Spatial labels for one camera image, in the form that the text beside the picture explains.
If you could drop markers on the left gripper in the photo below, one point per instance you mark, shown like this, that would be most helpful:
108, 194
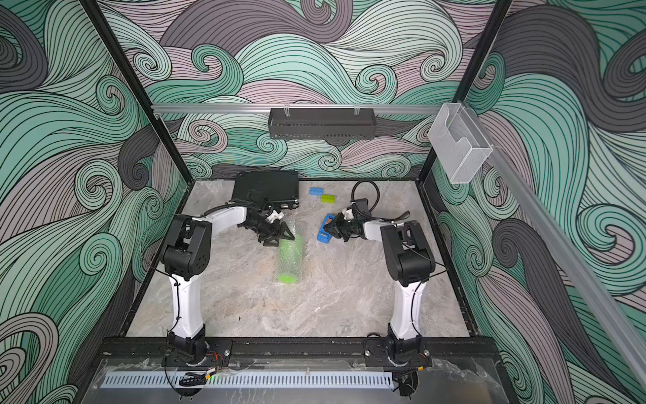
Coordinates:
271, 240

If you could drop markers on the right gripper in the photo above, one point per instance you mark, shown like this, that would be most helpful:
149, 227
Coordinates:
336, 227

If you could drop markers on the blue tape dispenser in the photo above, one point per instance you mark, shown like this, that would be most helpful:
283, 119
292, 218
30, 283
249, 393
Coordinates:
327, 230

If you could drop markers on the green plastic wine glass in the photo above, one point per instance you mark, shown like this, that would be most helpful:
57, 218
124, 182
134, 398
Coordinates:
290, 265

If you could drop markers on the clear bubble wrap sheet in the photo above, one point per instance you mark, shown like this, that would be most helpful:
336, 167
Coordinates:
291, 260

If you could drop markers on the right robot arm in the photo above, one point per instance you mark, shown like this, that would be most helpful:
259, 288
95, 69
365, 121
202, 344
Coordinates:
410, 263

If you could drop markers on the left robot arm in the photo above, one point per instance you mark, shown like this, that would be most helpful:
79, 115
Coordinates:
185, 254

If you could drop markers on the green toy brick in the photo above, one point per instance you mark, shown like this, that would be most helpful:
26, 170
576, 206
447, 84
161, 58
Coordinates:
330, 199

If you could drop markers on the black carrying case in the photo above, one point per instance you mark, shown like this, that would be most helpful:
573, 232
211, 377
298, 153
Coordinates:
278, 187

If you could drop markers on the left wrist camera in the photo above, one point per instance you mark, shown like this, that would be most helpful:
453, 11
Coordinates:
274, 215

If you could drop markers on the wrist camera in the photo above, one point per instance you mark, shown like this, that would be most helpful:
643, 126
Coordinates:
274, 215
348, 214

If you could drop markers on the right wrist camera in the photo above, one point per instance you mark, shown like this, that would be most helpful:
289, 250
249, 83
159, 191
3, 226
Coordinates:
348, 214

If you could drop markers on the black wall-mounted tray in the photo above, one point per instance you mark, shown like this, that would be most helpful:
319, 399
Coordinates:
322, 124

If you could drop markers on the clear acrylic wall bin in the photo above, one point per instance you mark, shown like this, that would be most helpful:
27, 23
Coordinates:
460, 142

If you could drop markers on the aluminium back rail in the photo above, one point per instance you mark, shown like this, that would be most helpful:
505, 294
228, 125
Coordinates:
231, 108

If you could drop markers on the aluminium rail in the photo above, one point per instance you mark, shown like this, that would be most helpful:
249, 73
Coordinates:
611, 317
231, 108

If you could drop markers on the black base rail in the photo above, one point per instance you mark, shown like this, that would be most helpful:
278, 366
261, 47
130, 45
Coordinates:
299, 347

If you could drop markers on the white slotted cable duct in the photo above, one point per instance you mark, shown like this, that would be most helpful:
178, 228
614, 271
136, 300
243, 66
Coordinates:
252, 380

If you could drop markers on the aluminium right side rail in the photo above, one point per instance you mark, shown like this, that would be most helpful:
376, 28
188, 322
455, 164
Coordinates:
611, 317

